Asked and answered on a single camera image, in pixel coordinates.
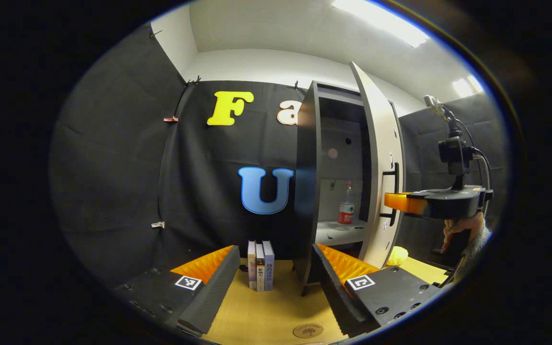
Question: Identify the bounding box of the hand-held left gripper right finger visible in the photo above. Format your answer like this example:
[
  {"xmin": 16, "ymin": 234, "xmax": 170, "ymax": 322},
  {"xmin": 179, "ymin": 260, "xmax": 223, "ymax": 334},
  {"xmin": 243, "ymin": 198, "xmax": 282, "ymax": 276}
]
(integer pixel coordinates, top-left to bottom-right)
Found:
[{"xmin": 312, "ymin": 243, "xmax": 442, "ymax": 337}]

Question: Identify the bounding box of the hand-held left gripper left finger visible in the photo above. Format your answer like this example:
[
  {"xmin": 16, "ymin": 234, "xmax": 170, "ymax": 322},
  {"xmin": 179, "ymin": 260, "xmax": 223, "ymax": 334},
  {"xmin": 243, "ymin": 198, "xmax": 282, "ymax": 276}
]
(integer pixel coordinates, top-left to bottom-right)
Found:
[{"xmin": 113, "ymin": 245, "xmax": 241, "ymax": 336}]

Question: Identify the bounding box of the black cabinet door handle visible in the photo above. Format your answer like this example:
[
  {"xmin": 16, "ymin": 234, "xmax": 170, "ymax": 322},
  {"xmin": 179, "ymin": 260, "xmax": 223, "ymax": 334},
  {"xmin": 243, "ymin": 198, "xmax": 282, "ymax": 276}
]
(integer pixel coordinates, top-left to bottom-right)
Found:
[{"xmin": 380, "ymin": 161, "xmax": 401, "ymax": 227}]

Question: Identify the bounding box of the round brown coaster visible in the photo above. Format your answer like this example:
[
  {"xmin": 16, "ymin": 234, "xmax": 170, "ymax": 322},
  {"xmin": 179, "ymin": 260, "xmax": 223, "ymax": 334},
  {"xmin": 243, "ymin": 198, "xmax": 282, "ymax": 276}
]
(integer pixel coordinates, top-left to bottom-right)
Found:
[{"xmin": 292, "ymin": 323, "xmax": 325, "ymax": 339}]

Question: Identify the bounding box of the clear plastic bottle red label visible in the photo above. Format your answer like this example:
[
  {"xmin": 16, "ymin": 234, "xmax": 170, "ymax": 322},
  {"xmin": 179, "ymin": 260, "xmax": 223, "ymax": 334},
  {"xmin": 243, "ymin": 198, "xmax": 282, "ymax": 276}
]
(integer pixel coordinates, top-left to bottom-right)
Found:
[{"xmin": 337, "ymin": 181, "xmax": 356, "ymax": 225}]

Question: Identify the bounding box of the grey cabinet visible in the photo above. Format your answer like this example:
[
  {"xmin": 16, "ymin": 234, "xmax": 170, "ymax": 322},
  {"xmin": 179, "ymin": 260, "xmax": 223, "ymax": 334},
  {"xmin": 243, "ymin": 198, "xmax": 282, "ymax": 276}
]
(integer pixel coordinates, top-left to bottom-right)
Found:
[{"xmin": 293, "ymin": 80, "xmax": 407, "ymax": 296}]

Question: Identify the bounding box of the white spine book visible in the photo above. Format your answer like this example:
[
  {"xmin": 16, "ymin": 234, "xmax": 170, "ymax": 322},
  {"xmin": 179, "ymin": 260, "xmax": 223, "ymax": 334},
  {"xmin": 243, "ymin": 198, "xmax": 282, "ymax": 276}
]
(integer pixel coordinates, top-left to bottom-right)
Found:
[{"xmin": 247, "ymin": 240, "xmax": 257, "ymax": 291}]

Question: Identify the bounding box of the yellow crumpled object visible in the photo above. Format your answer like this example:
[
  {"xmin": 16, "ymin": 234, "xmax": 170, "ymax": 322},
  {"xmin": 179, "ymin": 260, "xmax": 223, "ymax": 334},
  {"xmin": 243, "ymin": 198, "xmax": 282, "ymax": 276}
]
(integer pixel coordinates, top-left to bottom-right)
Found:
[{"xmin": 386, "ymin": 245, "xmax": 409, "ymax": 267}]

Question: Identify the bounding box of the blue-grey spine book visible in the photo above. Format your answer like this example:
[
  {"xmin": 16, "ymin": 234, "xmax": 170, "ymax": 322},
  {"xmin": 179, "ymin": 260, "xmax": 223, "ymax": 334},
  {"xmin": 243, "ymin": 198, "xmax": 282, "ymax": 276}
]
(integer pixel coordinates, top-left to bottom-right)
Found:
[{"xmin": 262, "ymin": 240, "xmax": 276, "ymax": 292}]

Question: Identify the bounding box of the small ceiling light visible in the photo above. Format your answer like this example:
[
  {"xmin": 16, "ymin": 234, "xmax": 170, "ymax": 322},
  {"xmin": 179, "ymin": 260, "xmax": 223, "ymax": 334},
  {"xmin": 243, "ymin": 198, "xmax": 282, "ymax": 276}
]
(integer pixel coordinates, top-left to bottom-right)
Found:
[{"xmin": 451, "ymin": 75, "xmax": 484, "ymax": 99}]

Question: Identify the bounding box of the black backdrop cloth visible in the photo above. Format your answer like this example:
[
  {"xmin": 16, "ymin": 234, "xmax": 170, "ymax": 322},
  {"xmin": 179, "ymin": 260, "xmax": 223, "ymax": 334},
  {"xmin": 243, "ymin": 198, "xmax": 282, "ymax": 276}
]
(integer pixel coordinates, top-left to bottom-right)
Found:
[{"xmin": 48, "ymin": 22, "xmax": 510, "ymax": 288}]

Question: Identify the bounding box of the long ceiling light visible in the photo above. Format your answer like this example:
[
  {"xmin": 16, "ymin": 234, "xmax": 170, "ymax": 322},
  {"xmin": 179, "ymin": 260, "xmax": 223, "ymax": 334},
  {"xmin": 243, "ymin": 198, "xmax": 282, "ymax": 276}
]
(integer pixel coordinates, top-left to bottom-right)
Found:
[{"xmin": 332, "ymin": 0, "xmax": 430, "ymax": 49}]

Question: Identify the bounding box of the black cable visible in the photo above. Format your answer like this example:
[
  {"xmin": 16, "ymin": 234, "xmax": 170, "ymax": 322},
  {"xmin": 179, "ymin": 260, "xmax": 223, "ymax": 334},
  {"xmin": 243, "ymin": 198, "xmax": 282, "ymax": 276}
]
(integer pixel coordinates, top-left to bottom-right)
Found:
[{"xmin": 457, "ymin": 119, "xmax": 493, "ymax": 212}]

